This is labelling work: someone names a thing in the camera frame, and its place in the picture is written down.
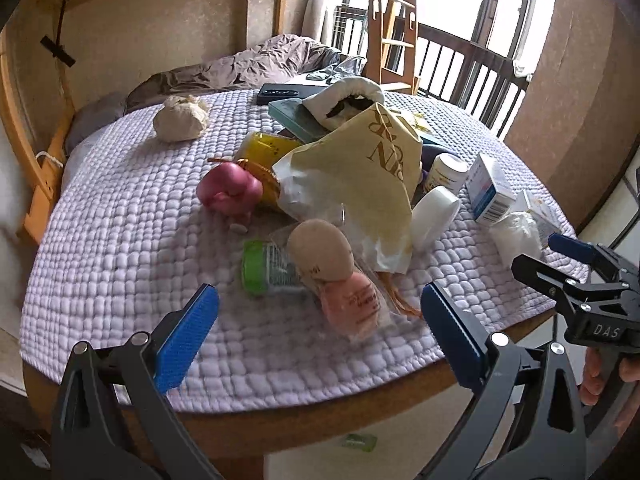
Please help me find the pink elephant toy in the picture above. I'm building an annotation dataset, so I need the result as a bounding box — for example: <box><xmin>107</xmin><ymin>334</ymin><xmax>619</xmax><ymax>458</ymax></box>
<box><xmin>196</xmin><ymin>162</ymin><xmax>262</xmax><ymax>226</ymax></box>

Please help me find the beige crumpled paper ball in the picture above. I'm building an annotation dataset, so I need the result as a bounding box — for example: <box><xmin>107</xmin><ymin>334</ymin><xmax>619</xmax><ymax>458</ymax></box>
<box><xmin>153</xmin><ymin>96</ymin><xmax>209</xmax><ymax>143</ymax></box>

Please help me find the wooden bed ladder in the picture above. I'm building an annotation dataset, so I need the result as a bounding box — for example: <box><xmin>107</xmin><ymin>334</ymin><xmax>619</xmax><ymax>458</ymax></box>
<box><xmin>366</xmin><ymin>0</ymin><xmax>419</xmax><ymax>94</ymax></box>

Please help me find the white blue medicine box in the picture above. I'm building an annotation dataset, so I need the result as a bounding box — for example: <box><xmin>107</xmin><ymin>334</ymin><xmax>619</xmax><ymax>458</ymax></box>
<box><xmin>465</xmin><ymin>153</ymin><xmax>516</xmax><ymax>226</ymax></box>

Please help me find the wooden bunk bed frame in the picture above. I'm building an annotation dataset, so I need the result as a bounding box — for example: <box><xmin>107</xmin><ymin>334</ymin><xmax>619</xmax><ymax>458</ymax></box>
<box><xmin>0</xmin><ymin>0</ymin><xmax>557</xmax><ymax>480</ymax></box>

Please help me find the orange braided bag cord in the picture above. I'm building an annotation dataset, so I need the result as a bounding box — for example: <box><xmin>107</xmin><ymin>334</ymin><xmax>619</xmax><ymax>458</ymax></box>
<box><xmin>382</xmin><ymin>271</ymin><xmax>424</xmax><ymax>320</ymax></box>

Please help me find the grey cloth on bed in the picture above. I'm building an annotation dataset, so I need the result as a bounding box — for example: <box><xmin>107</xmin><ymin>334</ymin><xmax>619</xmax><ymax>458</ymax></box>
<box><xmin>305</xmin><ymin>55</ymin><xmax>367</xmax><ymax>86</ymax></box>

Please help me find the white orange vitamin box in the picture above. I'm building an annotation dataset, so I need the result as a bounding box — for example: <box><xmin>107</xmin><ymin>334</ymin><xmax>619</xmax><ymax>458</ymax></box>
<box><xmin>516</xmin><ymin>191</ymin><xmax>562</xmax><ymax>248</ymax></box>

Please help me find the white pill bottle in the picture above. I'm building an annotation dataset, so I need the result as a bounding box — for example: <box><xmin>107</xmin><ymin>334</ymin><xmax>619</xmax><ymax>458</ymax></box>
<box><xmin>424</xmin><ymin>153</ymin><xmax>470</xmax><ymax>195</ymax></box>

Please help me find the black remote control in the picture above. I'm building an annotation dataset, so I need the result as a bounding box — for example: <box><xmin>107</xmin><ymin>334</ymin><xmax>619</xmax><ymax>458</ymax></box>
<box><xmin>256</xmin><ymin>84</ymin><xmax>326</xmax><ymax>105</ymax></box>

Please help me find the white black fabric item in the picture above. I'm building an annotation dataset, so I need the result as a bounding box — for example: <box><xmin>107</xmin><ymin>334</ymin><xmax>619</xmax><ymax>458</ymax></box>
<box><xmin>302</xmin><ymin>76</ymin><xmax>385</xmax><ymax>131</ymax></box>

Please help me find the green lid gum bottle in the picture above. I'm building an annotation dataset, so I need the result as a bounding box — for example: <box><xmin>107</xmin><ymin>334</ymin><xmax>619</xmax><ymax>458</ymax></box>
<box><xmin>241</xmin><ymin>240</ymin><xmax>305</xmax><ymax>296</ymax></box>

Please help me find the white plastic bag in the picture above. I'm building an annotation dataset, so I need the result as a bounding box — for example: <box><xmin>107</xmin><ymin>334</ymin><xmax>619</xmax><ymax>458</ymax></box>
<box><xmin>488</xmin><ymin>211</ymin><xmax>542</xmax><ymax>269</ymax></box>

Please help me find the yellow plastic container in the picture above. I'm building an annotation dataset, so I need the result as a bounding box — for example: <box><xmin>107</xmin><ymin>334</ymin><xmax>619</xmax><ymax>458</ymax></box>
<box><xmin>233</xmin><ymin>132</ymin><xmax>302</xmax><ymax>210</ymax></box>

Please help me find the green Doublemint gum bottle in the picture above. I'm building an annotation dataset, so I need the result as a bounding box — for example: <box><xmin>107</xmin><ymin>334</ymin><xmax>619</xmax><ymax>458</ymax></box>
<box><xmin>340</xmin><ymin>432</ymin><xmax>378</xmax><ymax>453</ymax></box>

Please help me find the white toilet paper roll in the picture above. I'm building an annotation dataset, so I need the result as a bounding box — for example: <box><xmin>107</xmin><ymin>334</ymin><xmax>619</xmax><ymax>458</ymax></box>
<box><xmin>410</xmin><ymin>185</ymin><xmax>461</xmax><ymax>250</ymax></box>

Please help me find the black wall bracket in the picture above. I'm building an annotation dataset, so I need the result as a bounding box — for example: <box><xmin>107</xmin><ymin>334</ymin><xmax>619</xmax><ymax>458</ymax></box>
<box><xmin>40</xmin><ymin>0</ymin><xmax>76</xmax><ymax>67</ymax></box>

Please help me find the dark balcony railing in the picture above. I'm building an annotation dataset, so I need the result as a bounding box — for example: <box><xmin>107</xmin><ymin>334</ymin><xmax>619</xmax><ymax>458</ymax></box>
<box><xmin>328</xmin><ymin>4</ymin><xmax>532</xmax><ymax>139</ymax></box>

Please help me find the person's right hand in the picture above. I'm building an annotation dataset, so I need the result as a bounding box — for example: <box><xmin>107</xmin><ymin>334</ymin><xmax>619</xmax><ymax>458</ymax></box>
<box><xmin>578</xmin><ymin>346</ymin><xmax>640</xmax><ymax>441</ymax></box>

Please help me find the brown rumpled duvet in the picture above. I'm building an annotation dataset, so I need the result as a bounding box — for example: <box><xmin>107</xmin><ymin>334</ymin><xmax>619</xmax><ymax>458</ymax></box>
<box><xmin>126</xmin><ymin>34</ymin><xmax>349</xmax><ymax>113</ymax></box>

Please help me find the dark purple round object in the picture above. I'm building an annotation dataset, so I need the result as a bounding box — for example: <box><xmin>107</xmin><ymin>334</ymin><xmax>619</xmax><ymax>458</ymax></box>
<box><xmin>421</xmin><ymin>143</ymin><xmax>456</xmax><ymax>171</ymax></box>

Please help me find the teal blue flat box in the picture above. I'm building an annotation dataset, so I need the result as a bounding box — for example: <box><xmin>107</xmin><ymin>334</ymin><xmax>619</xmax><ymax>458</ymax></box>
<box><xmin>268</xmin><ymin>98</ymin><xmax>329</xmax><ymax>143</ymax></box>

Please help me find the grey pillow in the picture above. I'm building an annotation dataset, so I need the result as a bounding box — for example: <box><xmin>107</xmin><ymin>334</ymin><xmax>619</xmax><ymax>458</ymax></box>
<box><xmin>64</xmin><ymin>92</ymin><xmax>126</xmax><ymax>155</ymax></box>

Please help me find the lavender quilted blanket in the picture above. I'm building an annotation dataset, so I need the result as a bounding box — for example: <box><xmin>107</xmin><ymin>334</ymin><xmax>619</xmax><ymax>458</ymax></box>
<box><xmin>20</xmin><ymin>90</ymin><xmax>575</xmax><ymax>413</ymax></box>

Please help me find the yellow paper shopping bag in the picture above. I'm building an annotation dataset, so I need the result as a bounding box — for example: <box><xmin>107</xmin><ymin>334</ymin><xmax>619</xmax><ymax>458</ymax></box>
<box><xmin>273</xmin><ymin>103</ymin><xmax>422</xmax><ymax>274</ymax></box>

